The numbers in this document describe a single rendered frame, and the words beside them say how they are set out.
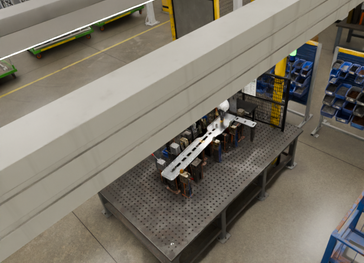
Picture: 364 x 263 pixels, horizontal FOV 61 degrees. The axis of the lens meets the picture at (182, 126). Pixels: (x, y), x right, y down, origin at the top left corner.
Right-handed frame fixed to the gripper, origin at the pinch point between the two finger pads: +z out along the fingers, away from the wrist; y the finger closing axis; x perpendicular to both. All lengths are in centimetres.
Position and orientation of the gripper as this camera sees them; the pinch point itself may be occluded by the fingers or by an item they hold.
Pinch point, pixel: (221, 118)
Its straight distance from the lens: 413.6
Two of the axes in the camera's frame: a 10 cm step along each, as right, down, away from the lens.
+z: 1.0, 7.7, 6.3
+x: 6.1, -5.4, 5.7
